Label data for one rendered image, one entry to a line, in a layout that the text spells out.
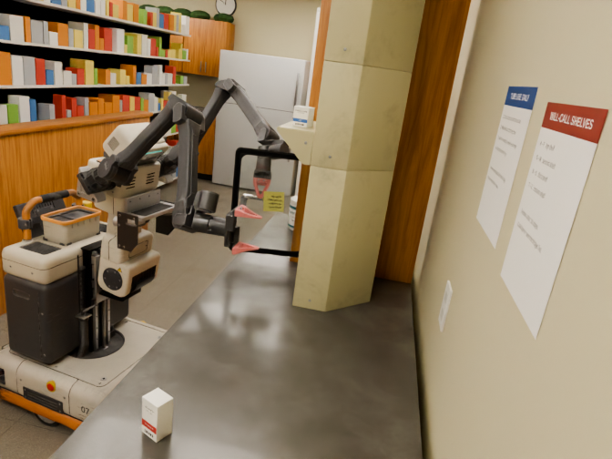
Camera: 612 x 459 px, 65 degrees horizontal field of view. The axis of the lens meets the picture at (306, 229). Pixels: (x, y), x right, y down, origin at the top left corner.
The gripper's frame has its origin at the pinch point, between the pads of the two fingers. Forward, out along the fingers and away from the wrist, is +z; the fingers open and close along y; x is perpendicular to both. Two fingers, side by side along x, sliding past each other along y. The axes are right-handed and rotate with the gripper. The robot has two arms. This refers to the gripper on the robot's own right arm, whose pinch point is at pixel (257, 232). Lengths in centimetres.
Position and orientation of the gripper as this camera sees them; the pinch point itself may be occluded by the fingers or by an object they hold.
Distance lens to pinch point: 143.4
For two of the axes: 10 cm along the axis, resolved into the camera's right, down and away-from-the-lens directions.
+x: 1.7, -2.8, 9.4
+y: 1.2, -9.5, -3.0
